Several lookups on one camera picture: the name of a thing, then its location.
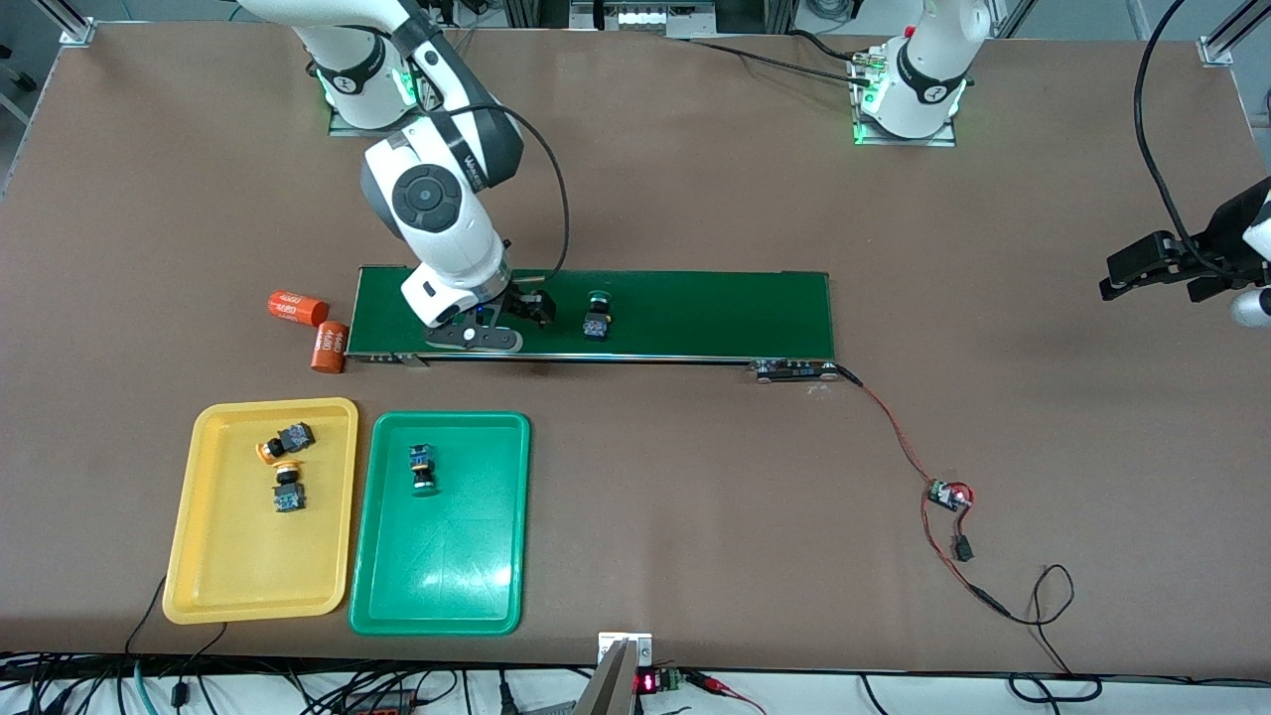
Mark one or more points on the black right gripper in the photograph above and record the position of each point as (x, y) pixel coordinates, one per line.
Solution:
(523, 301)

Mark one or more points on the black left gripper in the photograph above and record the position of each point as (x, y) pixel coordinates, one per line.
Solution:
(1227, 240)

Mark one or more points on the green push button switch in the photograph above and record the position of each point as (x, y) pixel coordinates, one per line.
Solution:
(597, 318)
(423, 469)

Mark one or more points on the orange cylindrical battery cell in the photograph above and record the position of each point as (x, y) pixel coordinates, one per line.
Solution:
(329, 347)
(298, 308)

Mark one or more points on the yellow push button switch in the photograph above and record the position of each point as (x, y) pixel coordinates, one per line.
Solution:
(288, 494)
(288, 439)

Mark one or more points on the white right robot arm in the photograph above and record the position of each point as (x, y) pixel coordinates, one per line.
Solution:
(437, 199)

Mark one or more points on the green conveyor belt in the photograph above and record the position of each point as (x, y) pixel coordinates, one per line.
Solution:
(715, 318)

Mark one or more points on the green plastic tray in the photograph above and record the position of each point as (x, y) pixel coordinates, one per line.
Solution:
(437, 556)

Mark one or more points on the small green circuit board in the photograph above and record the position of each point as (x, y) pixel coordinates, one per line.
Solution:
(946, 495)

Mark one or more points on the white box device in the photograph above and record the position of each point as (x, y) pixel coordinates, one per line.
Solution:
(640, 15)

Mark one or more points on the small black plug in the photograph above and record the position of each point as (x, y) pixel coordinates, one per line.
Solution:
(961, 547)

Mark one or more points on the red display module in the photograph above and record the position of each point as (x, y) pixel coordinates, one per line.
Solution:
(647, 682)

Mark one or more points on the yellow plastic tray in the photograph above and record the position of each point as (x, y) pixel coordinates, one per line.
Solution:
(248, 576)

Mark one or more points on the red clip lead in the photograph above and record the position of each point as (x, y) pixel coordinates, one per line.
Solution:
(710, 683)

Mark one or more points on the aluminium frame profile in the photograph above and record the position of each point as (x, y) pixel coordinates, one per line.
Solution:
(1219, 48)
(77, 32)

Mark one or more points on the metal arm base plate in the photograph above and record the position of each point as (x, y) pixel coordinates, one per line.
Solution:
(904, 142)
(348, 129)

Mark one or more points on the small metal bracket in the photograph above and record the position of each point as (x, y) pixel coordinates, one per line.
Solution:
(640, 650)

